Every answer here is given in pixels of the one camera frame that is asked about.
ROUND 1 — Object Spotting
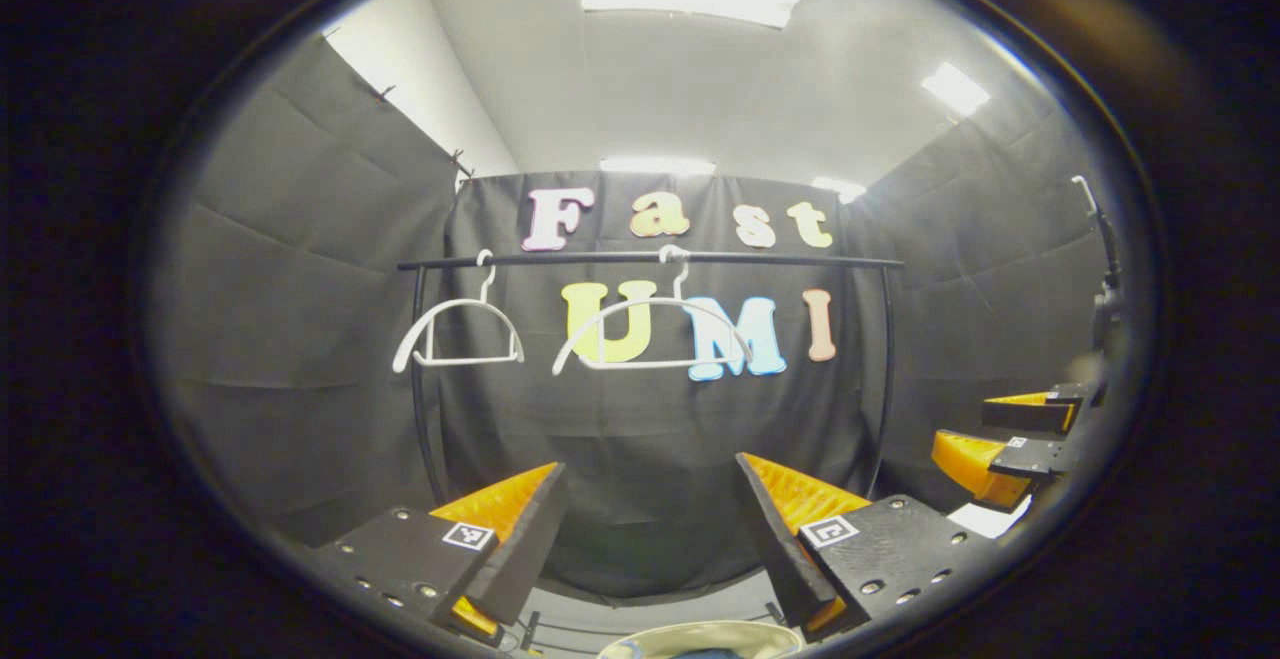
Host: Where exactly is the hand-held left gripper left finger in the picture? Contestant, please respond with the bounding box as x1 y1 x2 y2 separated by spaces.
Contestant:
313 461 571 645

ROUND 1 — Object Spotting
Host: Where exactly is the white flat board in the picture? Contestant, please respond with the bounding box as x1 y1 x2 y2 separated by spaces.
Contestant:
946 496 1033 540

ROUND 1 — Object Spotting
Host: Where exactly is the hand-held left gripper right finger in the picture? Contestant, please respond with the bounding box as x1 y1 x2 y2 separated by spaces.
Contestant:
735 452 1005 638

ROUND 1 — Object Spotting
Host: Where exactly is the black backdrop cloth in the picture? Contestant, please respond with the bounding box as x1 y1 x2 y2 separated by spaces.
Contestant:
145 34 1131 600

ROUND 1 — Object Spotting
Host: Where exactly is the white plastic clothes hanger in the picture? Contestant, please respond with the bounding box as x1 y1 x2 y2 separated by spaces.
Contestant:
552 244 756 377
392 249 526 374

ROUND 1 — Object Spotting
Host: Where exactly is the long ceiling light panel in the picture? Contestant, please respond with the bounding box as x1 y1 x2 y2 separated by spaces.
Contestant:
598 156 717 177

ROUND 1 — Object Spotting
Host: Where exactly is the black metal clothes rack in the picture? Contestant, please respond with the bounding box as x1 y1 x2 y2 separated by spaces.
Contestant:
396 251 907 652

